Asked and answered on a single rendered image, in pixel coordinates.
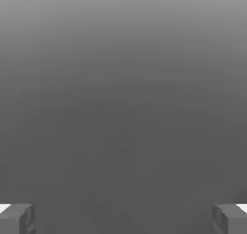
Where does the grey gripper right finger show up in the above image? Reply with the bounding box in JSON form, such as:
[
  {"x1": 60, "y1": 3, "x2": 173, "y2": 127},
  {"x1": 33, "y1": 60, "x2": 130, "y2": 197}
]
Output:
[{"x1": 211, "y1": 203, "x2": 247, "y2": 234}]

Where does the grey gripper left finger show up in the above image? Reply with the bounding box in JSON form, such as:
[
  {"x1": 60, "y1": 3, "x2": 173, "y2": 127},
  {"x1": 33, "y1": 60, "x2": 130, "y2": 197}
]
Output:
[{"x1": 0, "y1": 203, "x2": 37, "y2": 234}]

